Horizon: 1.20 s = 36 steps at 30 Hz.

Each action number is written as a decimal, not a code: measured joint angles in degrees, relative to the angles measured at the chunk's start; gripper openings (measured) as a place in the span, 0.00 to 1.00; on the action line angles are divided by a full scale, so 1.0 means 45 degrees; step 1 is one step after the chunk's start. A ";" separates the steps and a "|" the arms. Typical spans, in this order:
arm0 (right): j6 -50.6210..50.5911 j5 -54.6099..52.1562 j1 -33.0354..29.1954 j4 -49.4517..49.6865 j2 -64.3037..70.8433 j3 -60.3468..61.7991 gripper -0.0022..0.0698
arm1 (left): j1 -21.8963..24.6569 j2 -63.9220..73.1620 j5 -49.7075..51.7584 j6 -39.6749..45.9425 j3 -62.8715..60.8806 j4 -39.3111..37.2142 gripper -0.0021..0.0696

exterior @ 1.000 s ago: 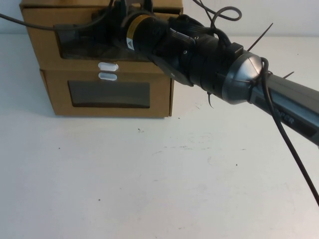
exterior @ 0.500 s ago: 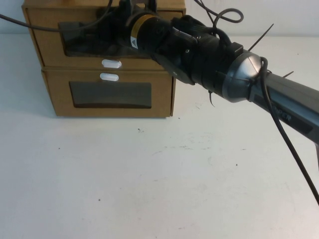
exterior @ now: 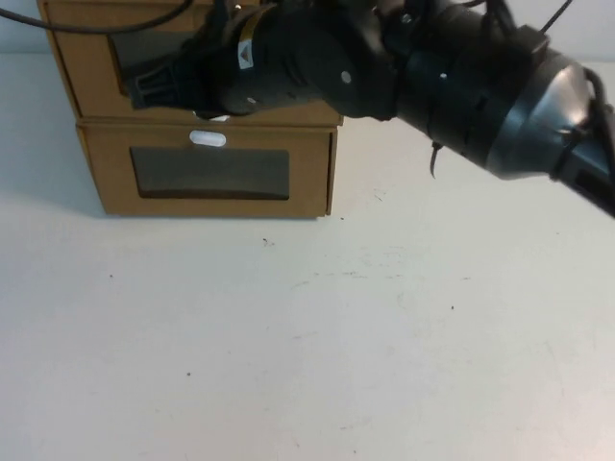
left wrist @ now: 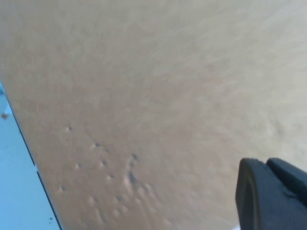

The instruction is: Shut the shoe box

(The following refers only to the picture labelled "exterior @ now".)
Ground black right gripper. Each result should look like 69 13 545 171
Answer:
128 0 401 121

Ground brown cardboard drawer with window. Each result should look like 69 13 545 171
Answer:
46 3 340 120
83 126 333 217

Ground brown cardboard shoe box shell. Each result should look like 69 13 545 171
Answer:
37 0 345 129

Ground lower cardboard drawer with window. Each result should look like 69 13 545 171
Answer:
76 118 344 221

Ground black zip tie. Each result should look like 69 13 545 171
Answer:
428 139 446 182

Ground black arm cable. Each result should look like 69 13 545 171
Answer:
578 65 615 145

